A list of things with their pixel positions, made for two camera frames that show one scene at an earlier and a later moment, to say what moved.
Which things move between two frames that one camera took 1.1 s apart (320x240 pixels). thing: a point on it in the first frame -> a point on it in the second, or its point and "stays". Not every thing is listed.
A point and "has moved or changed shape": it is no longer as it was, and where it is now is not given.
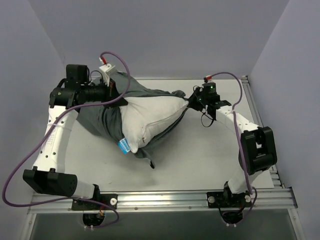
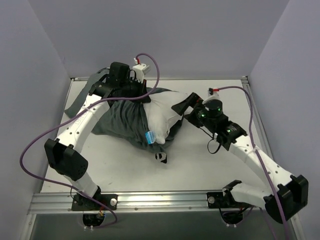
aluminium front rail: [271, 200] stays
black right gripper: [197, 102] -> [194, 107]
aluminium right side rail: [276, 181] stays
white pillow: [145, 119] has moved or changed shape
